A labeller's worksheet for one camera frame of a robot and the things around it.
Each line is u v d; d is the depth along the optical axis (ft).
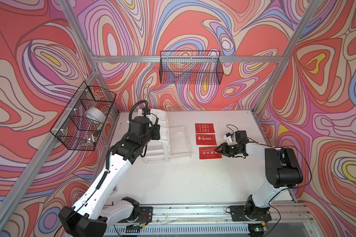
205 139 3.36
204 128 3.54
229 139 2.97
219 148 2.98
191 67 3.14
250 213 2.18
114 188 2.65
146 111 1.97
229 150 2.76
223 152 2.78
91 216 1.22
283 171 1.57
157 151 2.69
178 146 3.23
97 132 2.46
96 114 2.44
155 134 2.10
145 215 2.37
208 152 3.12
